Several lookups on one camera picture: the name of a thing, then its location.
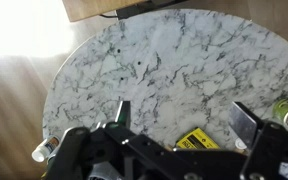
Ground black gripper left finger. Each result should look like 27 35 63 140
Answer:
46 100 142 180

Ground black box under desk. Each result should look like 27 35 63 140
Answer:
115 0 189 20

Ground white pill bottle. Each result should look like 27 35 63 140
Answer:
31 134 61 163

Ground yellow and black flat box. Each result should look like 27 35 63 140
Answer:
175 127 221 150

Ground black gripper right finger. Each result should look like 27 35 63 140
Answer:
228 101 288 180

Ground small white-capped tube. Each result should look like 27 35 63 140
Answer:
234 138 248 151

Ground thin black floor cable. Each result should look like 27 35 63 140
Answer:
98 13 119 19

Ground light wooden desk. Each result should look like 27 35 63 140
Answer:
62 0 148 23

